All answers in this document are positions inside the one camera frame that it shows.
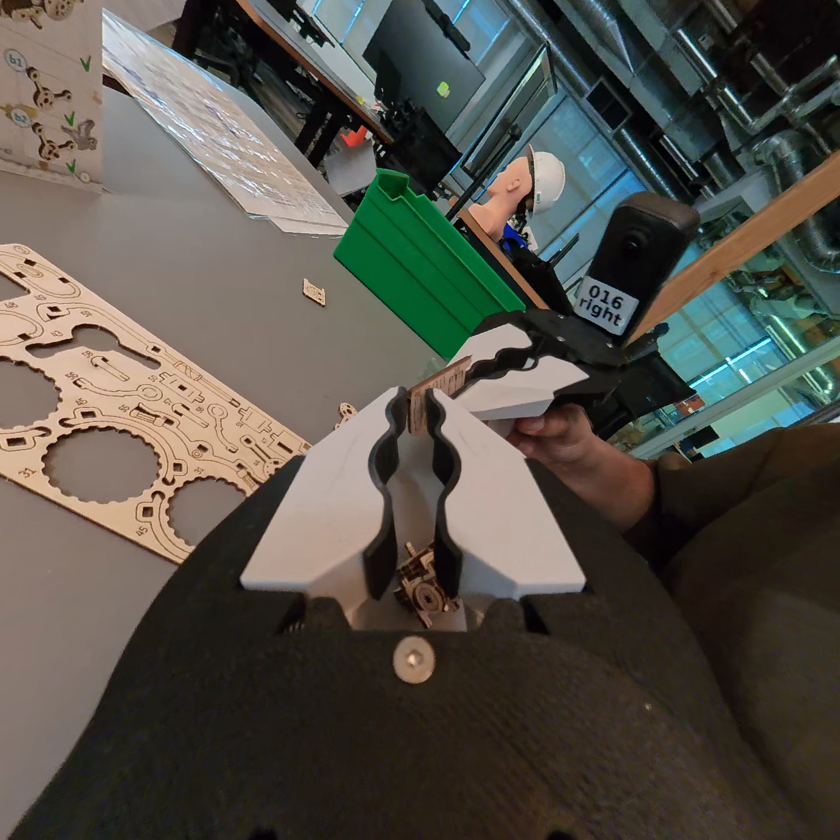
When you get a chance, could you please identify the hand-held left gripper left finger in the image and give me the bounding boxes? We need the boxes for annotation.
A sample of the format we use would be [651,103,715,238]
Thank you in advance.
[239,386,409,601]

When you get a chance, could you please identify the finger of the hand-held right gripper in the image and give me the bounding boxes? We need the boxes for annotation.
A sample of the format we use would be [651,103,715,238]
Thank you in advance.
[456,357,592,422]
[445,325,542,395]

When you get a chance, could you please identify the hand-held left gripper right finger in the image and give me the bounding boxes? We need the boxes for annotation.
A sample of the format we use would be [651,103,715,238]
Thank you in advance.
[423,387,588,601]

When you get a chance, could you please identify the small slotted wooden puzzle panel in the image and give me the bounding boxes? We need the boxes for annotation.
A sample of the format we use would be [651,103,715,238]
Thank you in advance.
[407,367,470,437]

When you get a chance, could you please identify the person's right forearm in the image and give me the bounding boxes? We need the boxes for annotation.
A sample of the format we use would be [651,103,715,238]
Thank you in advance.
[610,420,840,565]

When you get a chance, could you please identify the grey desk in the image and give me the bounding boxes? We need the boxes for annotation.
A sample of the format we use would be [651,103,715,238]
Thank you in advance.
[0,85,454,828]

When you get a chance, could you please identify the person's right hand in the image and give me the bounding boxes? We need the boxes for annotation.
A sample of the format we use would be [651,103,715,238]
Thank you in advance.
[508,402,624,506]

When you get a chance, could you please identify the wooden beam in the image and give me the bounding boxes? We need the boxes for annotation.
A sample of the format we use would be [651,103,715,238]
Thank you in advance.
[626,152,840,345]

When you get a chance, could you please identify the partly built wooden model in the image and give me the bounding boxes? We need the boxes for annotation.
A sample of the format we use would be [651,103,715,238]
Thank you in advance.
[392,541,460,629]

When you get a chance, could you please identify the green plastic bin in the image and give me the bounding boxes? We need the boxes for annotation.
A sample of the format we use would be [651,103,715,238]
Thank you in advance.
[332,168,527,362]

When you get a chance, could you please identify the white hard hat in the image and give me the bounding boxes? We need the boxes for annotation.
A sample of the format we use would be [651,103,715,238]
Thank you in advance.
[525,150,567,217]

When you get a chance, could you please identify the wooden puzzle sheet round holes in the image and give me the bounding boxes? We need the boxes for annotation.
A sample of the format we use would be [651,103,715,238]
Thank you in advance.
[0,243,312,565]

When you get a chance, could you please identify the mannequin head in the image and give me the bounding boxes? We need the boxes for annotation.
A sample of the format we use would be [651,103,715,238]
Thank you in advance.
[484,157,534,231]

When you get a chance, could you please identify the silver ventilation ducts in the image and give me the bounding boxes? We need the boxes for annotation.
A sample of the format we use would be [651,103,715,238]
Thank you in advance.
[505,0,840,277]

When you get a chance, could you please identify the large black monitor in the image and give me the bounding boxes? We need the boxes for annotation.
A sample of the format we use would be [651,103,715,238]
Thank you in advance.
[363,0,488,135]

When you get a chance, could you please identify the person's olive shirt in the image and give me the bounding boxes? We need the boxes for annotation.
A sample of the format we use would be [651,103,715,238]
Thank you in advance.
[656,525,840,840]

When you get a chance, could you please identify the printed sheets in plastic sleeve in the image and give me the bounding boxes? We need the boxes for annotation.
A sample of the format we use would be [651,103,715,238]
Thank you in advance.
[101,10,350,236]

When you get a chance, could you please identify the printed instruction booklet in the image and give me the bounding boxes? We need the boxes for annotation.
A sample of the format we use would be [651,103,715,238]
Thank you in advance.
[0,0,105,194]

